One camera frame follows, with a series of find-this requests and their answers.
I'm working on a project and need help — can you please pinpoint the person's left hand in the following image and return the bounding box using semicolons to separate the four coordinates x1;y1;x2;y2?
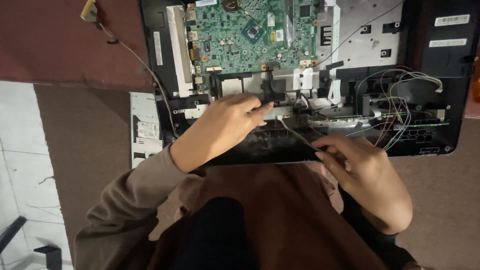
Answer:
170;93;275;174

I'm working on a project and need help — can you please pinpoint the person's right hand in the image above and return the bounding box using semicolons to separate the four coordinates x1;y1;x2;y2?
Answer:
311;135;414;236

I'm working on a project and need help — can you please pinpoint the thin grey cable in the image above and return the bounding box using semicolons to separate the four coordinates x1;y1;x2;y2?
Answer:
278;117;324;154

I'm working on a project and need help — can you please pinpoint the black power connector block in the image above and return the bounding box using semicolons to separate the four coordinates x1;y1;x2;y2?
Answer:
260;61;287;104

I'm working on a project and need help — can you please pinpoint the green motherboard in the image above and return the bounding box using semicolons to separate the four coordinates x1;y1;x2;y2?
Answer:
185;0;320;74

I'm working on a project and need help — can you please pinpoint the silver optical drive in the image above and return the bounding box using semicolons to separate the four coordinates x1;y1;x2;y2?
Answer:
129;91;164;169

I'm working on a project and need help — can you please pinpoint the person's brown garment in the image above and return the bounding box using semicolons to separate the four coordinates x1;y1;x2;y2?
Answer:
148;161;391;270

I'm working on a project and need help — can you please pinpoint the silver metal shield plate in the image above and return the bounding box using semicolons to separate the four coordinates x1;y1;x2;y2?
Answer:
314;0;414;73

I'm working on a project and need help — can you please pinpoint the brown floor mat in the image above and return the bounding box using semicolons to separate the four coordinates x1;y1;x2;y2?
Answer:
33;83;480;270

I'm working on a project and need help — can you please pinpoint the black open computer chassis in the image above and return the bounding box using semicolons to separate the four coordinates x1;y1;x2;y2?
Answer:
138;0;480;166

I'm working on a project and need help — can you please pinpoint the black metal stand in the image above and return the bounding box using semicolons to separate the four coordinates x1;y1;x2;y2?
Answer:
0;215;63;270

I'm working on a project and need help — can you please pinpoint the white flat ribbon cable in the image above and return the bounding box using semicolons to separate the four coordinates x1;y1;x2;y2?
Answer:
327;3;343;106

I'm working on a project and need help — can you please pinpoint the grey cable with yellow connector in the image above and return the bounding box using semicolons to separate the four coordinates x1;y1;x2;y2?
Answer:
80;0;180;139

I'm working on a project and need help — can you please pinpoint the thin black wire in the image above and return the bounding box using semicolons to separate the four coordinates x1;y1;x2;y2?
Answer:
310;0;406;69

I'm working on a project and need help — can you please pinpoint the bundle of coloured wires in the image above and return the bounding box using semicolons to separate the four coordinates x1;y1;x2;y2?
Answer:
353;67;444;152

